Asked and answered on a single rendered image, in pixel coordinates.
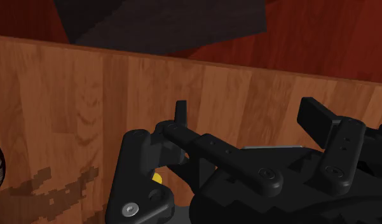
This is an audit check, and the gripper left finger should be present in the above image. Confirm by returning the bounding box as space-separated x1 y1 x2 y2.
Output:
105 99 285 224

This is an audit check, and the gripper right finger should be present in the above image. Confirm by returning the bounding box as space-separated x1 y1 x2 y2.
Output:
297 96 382 197

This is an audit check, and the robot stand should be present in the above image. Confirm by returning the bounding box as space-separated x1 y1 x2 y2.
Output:
53 0 268 55

